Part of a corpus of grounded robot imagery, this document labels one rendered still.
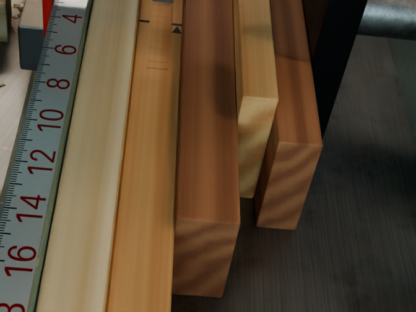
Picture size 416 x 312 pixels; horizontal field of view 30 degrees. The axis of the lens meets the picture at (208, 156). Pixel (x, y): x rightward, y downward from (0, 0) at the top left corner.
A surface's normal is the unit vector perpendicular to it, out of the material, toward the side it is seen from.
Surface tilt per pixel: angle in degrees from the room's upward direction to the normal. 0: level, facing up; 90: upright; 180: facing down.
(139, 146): 0
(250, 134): 90
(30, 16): 0
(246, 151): 90
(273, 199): 90
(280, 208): 90
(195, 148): 0
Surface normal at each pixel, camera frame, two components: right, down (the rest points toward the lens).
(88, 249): 0.13, -0.69
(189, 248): 0.00, 0.71
